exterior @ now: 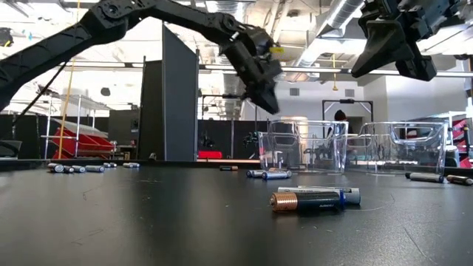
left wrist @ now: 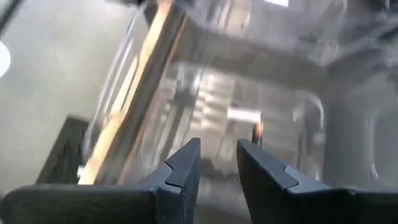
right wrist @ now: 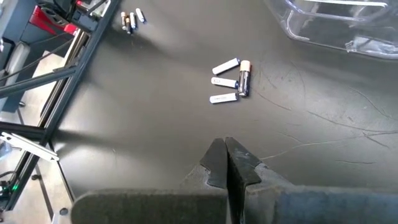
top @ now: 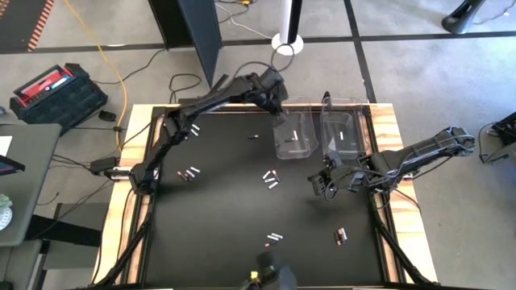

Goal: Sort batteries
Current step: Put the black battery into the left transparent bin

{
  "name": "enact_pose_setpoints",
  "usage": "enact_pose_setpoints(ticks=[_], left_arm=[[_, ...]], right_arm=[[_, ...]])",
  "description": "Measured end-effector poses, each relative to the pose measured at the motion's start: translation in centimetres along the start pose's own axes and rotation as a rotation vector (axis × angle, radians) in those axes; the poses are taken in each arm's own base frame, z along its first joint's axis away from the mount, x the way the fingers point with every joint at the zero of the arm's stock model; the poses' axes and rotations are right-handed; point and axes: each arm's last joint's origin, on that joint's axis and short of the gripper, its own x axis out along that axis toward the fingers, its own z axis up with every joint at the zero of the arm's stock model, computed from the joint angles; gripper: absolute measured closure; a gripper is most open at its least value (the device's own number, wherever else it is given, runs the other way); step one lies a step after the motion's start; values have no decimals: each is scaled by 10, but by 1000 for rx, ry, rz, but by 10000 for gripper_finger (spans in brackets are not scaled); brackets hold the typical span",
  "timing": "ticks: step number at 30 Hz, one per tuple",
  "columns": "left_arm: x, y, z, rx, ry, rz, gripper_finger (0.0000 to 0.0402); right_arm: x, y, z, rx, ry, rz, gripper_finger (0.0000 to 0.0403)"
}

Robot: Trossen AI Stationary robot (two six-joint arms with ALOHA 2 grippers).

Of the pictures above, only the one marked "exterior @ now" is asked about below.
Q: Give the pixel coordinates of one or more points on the large silver ventilation duct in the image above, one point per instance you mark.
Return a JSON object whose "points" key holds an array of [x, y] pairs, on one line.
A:
{"points": [[343, 13]]}

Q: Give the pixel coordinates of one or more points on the person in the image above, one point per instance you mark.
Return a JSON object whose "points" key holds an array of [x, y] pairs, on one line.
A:
{"points": [[340, 115]]}

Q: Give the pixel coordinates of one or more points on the red storage bins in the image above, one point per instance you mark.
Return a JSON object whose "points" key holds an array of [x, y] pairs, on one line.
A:
{"points": [[85, 144]]}

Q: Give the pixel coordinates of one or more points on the yellow tape tag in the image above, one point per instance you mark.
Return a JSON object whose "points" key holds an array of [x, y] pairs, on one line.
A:
{"points": [[276, 50]]}

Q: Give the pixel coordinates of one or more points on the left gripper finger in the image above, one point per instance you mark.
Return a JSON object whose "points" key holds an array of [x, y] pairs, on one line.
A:
{"points": [[258, 94], [271, 98]]}

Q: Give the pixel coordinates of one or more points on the red shelving rack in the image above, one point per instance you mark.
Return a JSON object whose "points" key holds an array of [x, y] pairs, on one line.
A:
{"points": [[462, 125]]}

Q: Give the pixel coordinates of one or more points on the batteries near left frame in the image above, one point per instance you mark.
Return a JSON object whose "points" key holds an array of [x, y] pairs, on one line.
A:
{"points": [[78, 168]]}

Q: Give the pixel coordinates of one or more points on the black ceiling device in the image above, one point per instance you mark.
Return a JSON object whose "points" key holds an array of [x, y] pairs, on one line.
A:
{"points": [[5, 37]]}

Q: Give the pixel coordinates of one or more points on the white cylindrical container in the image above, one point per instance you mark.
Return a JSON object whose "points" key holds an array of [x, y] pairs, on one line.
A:
{"points": [[454, 155]]}

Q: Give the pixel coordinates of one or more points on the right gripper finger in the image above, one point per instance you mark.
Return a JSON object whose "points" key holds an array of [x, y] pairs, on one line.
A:
{"points": [[388, 44]]}

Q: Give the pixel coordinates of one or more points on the yellow hanging pendant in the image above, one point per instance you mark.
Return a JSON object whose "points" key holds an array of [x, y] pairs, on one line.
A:
{"points": [[334, 88]]}

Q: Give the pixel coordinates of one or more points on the far-left battery cluster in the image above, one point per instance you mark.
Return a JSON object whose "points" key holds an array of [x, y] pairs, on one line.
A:
{"points": [[55, 168]]}

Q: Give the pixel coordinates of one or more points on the long ceiling light bar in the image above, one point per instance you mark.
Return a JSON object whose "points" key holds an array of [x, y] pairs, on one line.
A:
{"points": [[314, 69]]}

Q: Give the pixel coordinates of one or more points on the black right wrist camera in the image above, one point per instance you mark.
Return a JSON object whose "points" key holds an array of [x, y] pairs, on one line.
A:
{"points": [[415, 68]]}

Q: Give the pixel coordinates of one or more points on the clear plastic bin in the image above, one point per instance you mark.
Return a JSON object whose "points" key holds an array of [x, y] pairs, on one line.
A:
{"points": [[403, 147], [303, 147]]}

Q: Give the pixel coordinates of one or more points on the red crate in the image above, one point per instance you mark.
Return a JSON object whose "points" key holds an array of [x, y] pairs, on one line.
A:
{"points": [[210, 154]]}

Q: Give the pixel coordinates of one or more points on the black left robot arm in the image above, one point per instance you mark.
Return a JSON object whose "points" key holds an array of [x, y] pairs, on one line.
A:
{"points": [[44, 55]]}

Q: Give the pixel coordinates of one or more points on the black copper battery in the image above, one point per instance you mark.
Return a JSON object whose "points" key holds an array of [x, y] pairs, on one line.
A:
{"points": [[229, 168], [281, 170], [306, 201], [460, 180], [68, 169]]}

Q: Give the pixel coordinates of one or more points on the grey wall vent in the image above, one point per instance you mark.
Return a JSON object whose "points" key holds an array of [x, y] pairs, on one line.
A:
{"points": [[294, 92], [349, 92]]}

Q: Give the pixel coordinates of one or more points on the dark partition panel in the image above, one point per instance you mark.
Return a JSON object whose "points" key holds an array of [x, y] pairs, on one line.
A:
{"points": [[177, 103]]}

